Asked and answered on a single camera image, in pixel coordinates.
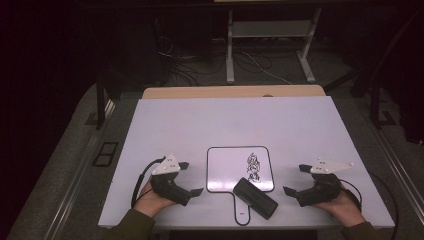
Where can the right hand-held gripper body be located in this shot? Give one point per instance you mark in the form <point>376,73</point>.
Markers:
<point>323,190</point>

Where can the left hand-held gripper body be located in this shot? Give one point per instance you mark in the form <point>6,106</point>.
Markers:
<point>166,186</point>

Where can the black whiteboard eraser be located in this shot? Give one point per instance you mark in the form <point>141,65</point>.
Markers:
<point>255,198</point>

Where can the person's left hand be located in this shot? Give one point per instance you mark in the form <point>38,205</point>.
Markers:
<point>150,201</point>

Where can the person's right hand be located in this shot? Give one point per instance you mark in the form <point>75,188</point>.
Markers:
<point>346,211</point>

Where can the large white table cover board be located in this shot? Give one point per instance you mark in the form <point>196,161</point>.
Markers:
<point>233,123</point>

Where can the wooden table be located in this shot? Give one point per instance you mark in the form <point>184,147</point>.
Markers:
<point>233,91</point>

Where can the black metal stand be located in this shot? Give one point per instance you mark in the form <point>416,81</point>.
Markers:
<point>376,103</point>
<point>100,100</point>

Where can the white metal stand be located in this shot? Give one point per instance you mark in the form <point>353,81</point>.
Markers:
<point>266,29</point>

